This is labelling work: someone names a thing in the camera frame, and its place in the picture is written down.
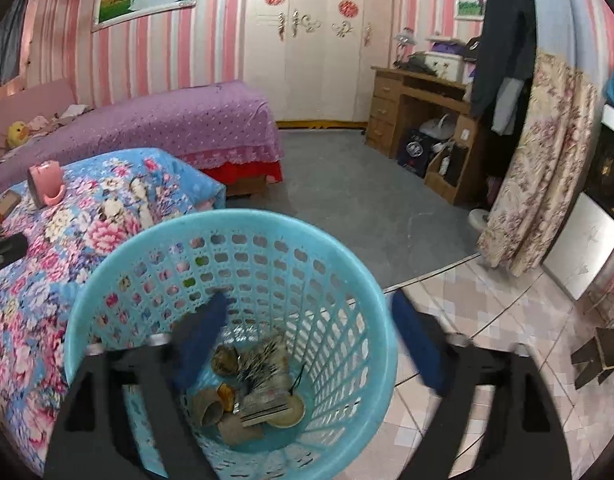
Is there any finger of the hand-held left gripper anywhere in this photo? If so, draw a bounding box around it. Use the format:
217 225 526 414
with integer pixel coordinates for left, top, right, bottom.
0 234 28 283

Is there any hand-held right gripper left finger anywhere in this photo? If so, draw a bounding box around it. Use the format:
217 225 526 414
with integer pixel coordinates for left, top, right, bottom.
44 291 232 480

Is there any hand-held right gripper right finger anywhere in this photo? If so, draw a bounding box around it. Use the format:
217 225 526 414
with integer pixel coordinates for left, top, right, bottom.
391 290 572 480

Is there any small cardboard tube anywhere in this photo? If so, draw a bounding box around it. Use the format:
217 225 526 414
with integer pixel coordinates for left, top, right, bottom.
192 387 225 426

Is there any light blue plastic basket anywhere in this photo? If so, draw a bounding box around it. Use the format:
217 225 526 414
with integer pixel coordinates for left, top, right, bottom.
64 209 398 480

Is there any pink mug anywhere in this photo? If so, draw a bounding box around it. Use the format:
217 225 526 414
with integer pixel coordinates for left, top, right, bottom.
28 160 65 207

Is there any small striped cardboard box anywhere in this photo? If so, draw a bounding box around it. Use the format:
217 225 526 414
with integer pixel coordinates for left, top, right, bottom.
239 392 290 426

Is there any beige round lid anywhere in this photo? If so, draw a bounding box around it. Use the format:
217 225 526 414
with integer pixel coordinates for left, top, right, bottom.
267 392 306 428

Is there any white fan base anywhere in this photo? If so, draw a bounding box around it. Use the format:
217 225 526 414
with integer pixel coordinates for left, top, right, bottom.
468 208 492 233

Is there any clothes pile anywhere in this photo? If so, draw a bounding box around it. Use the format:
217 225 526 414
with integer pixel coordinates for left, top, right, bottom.
29 105 94 131

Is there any pink headboard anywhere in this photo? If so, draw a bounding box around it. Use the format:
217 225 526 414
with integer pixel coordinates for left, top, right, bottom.
0 78 78 161

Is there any red bed skirt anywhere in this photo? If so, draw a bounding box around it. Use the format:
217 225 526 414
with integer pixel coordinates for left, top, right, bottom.
202 160 284 186

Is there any white cabinet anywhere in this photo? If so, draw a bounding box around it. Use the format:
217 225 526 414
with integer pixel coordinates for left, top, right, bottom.
542 105 614 301

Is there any black bag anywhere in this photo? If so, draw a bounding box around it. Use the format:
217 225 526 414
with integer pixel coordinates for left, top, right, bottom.
398 130 438 176

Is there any purple bed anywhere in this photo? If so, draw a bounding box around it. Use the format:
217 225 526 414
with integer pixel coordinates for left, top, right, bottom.
0 80 284 198

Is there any dark grey window curtain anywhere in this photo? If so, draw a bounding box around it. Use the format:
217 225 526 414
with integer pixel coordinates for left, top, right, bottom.
0 0 32 88

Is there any white appliance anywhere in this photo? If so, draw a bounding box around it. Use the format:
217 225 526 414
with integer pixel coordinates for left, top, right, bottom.
419 114 458 141

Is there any floral door curtain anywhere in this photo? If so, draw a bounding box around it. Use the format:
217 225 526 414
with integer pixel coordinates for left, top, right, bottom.
477 52 600 276

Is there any wooden desk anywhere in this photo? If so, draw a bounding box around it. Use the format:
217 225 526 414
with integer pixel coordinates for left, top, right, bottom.
365 65 480 206

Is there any white storage box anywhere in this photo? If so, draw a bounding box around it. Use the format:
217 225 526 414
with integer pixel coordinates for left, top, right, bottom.
427 52 465 81

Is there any white wardrobe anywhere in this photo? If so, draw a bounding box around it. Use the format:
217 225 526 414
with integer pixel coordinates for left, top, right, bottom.
242 0 375 128

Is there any table lamp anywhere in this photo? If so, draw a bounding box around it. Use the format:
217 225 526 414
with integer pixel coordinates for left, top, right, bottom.
393 27 418 68

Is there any dark hanging coat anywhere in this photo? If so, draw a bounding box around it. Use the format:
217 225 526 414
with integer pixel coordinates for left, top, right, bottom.
469 0 538 136

